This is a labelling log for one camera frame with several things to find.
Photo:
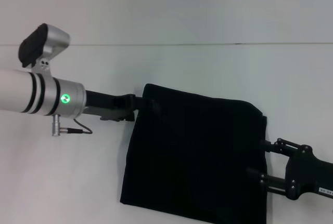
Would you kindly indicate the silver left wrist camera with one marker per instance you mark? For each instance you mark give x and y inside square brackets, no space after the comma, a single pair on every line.
[39,47]

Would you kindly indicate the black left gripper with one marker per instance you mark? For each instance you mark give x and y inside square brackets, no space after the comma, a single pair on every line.
[104,104]

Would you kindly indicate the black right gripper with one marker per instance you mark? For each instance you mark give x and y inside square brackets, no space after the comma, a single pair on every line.
[309,174]

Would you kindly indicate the black t-shirt with FREE print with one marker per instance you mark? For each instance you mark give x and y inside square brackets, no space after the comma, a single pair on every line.
[195,156]

